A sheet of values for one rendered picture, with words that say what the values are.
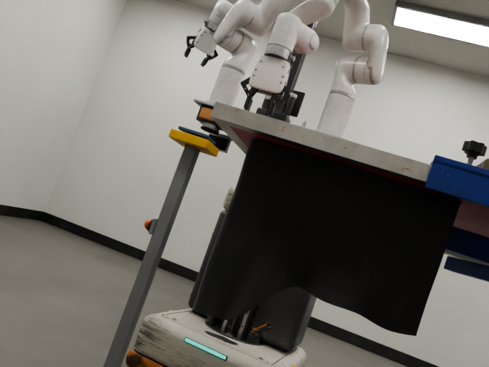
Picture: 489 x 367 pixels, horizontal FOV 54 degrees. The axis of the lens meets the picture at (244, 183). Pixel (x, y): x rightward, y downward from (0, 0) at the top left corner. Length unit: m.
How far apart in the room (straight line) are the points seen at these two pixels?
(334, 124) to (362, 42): 0.29
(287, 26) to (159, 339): 1.29
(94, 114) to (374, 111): 3.24
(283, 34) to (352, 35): 0.41
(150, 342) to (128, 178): 3.82
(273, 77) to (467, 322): 4.18
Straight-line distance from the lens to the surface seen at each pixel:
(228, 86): 1.87
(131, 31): 6.30
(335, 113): 1.73
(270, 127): 1.07
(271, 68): 1.41
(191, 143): 1.48
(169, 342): 2.04
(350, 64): 1.79
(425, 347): 5.23
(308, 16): 1.62
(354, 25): 1.79
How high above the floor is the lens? 0.75
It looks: 5 degrees up
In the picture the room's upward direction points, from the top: 20 degrees clockwise
